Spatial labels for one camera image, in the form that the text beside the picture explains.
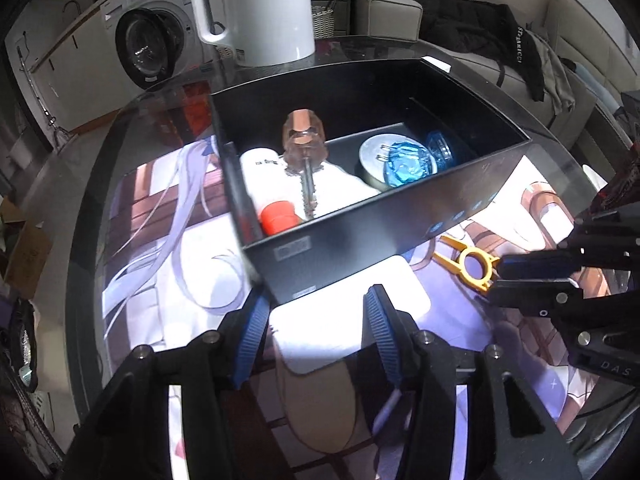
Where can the white flat packet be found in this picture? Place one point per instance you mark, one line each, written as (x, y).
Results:
(345, 187)

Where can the wicker basket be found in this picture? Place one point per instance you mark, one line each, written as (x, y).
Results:
(327, 20)

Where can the black jacket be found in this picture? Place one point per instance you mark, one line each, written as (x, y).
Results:
(465, 15)

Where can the white electric kettle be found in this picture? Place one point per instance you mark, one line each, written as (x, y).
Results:
(265, 20)

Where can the beige sofa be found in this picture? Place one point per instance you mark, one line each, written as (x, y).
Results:
(390, 10)

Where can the grey base cabinets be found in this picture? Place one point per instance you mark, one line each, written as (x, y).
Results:
(75, 60)

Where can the red cardboard box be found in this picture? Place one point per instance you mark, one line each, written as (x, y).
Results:
(197, 110)

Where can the black cardboard box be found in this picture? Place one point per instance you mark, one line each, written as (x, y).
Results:
(380, 230)

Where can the white tape roll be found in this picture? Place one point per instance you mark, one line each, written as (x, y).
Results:
(370, 170)

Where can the printed table mat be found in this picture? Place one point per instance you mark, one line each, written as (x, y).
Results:
(165, 280)

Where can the white bottle with orange cap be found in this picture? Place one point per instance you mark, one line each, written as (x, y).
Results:
(260, 180)

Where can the copper-topped screwdriver tool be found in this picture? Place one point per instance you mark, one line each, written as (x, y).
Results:
(302, 135)

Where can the grey clothing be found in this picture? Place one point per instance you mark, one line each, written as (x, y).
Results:
(555, 75)

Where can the trash bin with black bag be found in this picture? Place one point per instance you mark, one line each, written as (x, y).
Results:
(22, 345)

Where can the white washing machine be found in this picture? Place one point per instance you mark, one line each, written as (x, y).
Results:
(150, 45)

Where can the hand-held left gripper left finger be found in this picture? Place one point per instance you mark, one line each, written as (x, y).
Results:
(252, 330)

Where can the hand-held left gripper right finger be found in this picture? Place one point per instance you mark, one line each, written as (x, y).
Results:
(382, 325)

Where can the bottle with red label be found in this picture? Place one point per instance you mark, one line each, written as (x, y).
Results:
(622, 185)

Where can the brown cardboard box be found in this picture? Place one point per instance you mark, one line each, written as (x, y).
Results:
(30, 255)

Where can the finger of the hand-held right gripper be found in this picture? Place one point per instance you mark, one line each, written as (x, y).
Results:
(535, 266)
(530, 297)

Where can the white box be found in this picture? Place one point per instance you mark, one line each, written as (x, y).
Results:
(330, 320)

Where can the blue faceted glass piece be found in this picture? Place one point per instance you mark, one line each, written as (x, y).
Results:
(407, 167)

